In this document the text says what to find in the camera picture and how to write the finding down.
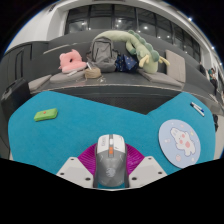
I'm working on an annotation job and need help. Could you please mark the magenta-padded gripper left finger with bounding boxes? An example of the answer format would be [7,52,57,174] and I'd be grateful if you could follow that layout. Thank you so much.
[55,143,98,188]

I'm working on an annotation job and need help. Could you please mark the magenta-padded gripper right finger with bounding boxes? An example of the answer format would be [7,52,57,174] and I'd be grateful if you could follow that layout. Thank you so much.
[125,143,168,188]

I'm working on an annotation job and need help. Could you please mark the grey and white computer mouse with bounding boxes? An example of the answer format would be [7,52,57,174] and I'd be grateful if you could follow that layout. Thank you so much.
[92,133,130,189]

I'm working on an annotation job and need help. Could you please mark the round light blue mouse pad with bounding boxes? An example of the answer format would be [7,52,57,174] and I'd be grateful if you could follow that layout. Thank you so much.
[158,119,202,169]

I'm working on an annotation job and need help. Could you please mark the green eraser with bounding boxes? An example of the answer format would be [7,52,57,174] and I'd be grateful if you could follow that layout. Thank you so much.
[33,107,59,123]

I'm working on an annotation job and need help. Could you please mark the white marker with blue cap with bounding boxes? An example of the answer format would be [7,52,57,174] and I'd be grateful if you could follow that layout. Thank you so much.
[192,101,206,113]

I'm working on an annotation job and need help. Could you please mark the black bag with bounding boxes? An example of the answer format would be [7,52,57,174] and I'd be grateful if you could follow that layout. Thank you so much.
[212,113,219,133]

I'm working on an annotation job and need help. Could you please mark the large flat grey cushion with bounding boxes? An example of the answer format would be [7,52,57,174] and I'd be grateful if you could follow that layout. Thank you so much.
[137,68,184,89]

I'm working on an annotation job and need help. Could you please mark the flat grey seat cushion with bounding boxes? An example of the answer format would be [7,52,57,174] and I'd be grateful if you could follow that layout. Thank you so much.
[28,74,53,92]
[49,70,87,84]

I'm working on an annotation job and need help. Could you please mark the black suitcase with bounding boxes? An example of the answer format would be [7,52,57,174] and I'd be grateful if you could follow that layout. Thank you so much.
[0,77,33,118]

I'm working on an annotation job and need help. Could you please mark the dark blue patterned bag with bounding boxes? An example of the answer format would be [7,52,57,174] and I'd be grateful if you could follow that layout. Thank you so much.
[114,53,139,74]

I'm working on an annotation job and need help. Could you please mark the pink plush toy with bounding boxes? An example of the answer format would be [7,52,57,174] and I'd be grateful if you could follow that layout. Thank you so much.
[58,48,88,74]

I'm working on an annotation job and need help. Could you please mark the upright grey cushion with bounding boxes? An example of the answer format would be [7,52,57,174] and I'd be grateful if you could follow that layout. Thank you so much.
[165,49,187,84]

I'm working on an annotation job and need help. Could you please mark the green dragon plush toy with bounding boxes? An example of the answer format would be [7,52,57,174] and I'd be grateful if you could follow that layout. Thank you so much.
[94,29,171,75]

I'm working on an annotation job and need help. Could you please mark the person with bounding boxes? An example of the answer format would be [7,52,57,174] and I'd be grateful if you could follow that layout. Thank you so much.
[207,67,219,89]

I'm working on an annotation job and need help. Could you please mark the grey backpack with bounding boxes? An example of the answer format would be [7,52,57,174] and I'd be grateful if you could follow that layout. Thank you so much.
[86,36,118,73]

